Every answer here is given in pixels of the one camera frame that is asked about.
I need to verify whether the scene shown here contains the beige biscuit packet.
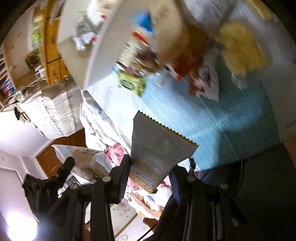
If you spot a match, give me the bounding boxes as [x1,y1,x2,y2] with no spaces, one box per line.
[149,1,190,66]

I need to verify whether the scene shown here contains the white blue snack bag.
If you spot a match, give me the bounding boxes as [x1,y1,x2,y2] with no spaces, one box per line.
[132,11,154,35]

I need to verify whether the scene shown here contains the white plastic organizer tray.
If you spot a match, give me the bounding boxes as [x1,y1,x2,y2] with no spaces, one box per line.
[56,0,190,90]

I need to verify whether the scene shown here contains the green pineapple cake packet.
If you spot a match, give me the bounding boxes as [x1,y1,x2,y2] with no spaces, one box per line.
[117,71,147,96]

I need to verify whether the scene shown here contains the wooden desk with drawers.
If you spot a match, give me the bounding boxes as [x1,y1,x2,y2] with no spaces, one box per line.
[40,1,70,86]

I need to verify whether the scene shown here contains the orange white snack packet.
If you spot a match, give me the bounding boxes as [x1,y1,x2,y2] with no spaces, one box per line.
[129,111,198,193]

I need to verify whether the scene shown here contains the white lace curtain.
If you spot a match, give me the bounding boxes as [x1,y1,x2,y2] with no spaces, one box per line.
[16,76,83,140]

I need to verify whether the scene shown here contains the clear packet of crackers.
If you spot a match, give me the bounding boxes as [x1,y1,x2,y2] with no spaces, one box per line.
[215,21,267,76]

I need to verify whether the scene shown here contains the leaf patterned tablecloth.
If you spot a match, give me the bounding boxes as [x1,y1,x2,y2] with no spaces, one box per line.
[86,0,296,172]

